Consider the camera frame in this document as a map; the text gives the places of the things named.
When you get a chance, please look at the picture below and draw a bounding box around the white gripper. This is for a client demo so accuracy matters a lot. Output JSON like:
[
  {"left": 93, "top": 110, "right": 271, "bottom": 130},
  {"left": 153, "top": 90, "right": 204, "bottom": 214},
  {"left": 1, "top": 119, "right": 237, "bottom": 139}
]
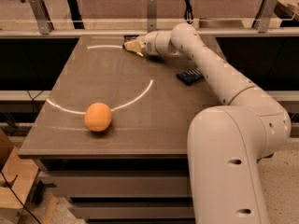
[{"left": 124, "top": 31, "right": 170, "bottom": 57}]

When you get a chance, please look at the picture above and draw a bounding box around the black chocolate rxbar wrapper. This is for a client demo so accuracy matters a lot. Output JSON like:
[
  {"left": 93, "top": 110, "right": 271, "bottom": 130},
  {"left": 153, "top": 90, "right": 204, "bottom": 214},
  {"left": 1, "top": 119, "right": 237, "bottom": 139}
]
[{"left": 124, "top": 35, "right": 139, "bottom": 42}]

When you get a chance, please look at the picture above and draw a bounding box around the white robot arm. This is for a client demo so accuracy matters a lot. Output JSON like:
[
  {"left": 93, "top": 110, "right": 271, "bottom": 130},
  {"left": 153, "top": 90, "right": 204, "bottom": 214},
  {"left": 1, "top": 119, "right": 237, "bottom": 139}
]
[{"left": 124, "top": 23, "right": 292, "bottom": 224}]

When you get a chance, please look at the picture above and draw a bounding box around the blue snack bar wrapper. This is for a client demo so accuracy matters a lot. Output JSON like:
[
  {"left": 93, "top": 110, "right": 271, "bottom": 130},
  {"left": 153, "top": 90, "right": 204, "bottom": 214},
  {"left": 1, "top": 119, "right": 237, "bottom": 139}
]
[{"left": 176, "top": 68, "right": 205, "bottom": 86}]

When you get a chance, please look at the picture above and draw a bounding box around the orange fruit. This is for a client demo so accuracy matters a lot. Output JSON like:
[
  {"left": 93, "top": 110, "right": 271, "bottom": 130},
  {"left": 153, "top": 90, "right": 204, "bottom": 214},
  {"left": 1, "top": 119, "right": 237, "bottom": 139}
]
[{"left": 84, "top": 103, "right": 112, "bottom": 132}]

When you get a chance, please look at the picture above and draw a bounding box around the grey drawer cabinet table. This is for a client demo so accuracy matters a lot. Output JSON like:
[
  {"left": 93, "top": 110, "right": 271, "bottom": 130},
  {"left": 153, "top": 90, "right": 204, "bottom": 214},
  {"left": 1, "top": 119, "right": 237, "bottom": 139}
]
[{"left": 19, "top": 35, "right": 218, "bottom": 224}]

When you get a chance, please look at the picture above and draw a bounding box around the cardboard box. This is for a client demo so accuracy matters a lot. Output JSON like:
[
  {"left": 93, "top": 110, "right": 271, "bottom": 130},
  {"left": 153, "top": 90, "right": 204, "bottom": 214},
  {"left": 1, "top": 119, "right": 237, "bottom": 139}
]
[{"left": 0, "top": 130, "right": 38, "bottom": 224}]

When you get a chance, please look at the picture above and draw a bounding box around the middle metal railing post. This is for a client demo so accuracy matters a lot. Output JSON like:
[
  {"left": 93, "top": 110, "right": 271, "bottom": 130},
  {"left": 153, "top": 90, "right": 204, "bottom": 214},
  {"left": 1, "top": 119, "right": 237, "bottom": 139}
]
[{"left": 147, "top": 0, "right": 157, "bottom": 32}]

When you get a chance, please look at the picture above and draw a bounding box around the metal railing post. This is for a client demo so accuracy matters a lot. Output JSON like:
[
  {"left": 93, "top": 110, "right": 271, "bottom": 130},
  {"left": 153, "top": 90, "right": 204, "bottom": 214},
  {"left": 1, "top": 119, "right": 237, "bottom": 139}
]
[
  {"left": 256, "top": 0, "right": 278, "bottom": 33},
  {"left": 28, "top": 0, "right": 53, "bottom": 35},
  {"left": 147, "top": 0, "right": 157, "bottom": 32}
]

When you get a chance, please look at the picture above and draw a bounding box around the black hanging cable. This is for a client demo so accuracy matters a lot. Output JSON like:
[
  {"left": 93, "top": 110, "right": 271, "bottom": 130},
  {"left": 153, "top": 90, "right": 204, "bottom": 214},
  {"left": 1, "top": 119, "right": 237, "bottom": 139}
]
[{"left": 182, "top": 0, "right": 194, "bottom": 25}]

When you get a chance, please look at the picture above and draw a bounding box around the left metal railing post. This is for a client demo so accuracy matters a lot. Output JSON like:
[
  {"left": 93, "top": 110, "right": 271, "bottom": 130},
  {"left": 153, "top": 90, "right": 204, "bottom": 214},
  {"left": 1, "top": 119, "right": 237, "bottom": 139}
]
[{"left": 28, "top": 0, "right": 53, "bottom": 35}]

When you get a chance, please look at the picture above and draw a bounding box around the right metal railing post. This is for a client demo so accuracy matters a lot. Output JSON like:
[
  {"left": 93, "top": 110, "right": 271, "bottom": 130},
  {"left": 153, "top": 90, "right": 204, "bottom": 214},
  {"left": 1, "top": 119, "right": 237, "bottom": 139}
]
[{"left": 256, "top": 0, "right": 278, "bottom": 33}]

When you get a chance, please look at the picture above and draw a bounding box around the black floor cable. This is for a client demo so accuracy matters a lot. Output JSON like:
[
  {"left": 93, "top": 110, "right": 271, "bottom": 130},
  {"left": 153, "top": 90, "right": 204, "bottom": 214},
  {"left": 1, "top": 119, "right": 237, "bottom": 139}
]
[{"left": 0, "top": 170, "right": 35, "bottom": 224}]

